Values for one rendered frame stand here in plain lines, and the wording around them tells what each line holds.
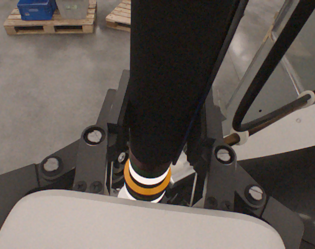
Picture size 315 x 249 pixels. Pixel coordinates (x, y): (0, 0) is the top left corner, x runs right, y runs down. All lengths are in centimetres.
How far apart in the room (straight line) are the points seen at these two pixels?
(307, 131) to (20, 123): 211
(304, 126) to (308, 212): 35
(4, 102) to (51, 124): 61
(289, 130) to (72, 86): 210
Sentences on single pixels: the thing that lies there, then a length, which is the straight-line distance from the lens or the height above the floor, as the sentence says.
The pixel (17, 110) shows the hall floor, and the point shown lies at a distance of 231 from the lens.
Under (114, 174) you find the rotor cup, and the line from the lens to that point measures 40.
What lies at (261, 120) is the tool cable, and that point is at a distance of 29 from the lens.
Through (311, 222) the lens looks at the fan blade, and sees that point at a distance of 22.
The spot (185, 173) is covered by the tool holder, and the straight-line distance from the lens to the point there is 22.
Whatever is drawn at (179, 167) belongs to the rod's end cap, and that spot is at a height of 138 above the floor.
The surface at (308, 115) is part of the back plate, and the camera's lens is 56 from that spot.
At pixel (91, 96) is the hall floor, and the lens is 219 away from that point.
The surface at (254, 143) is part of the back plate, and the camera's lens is 57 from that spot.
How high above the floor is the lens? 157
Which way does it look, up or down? 54 degrees down
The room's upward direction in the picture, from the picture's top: 11 degrees clockwise
